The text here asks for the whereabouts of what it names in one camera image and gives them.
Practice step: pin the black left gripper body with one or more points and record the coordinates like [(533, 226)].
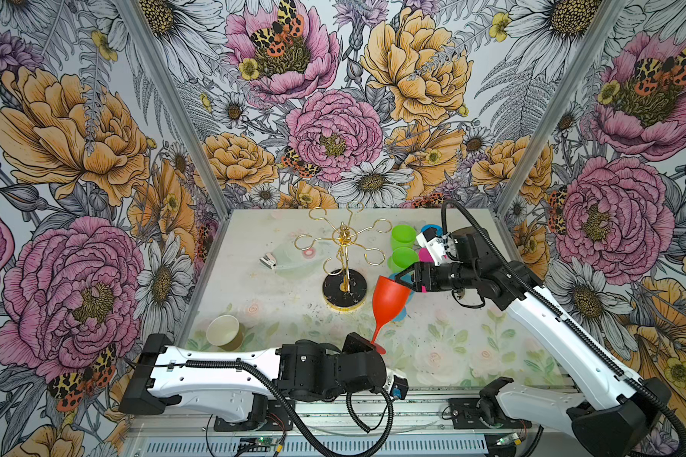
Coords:
[(353, 341)]

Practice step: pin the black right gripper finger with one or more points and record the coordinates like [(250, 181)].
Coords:
[(410, 272), (408, 281)]

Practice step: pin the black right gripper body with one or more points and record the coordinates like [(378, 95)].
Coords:
[(448, 276)]

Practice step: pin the blue wine glass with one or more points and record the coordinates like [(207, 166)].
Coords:
[(437, 229), (403, 313)]

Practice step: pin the green wine glass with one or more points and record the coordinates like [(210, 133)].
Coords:
[(403, 236), (402, 258)]

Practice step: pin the red wine glass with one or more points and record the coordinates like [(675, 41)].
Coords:
[(389, 299)]

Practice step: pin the pink wine glass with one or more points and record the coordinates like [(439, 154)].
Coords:
[(424, 256)]

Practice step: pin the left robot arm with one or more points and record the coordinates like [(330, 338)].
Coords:
[(236, 386)]

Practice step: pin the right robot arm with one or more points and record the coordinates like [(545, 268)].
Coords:
[(614, 408)]

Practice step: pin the gold wine glass rack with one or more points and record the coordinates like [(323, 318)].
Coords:
[(343, 288)]

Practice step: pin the brown paper cup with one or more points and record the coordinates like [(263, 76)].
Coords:
[(225, 332)]

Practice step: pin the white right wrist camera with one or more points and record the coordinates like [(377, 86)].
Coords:
[(442, 248)]

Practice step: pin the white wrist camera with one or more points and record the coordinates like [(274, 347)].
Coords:
[(442, 248), (396, 385)]

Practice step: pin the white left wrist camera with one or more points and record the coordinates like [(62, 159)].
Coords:
[(396, 385)]

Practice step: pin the aluminium front rail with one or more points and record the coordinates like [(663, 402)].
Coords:
[(423, 426)]

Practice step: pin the right aluminium corner post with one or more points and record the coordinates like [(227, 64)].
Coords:
[(593, 43)]

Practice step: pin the aluminium corner post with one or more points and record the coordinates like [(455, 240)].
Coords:
[(593, 43), (154, 59)]

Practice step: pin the left aluminium corner post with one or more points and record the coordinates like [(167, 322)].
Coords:
[(154, 59)]

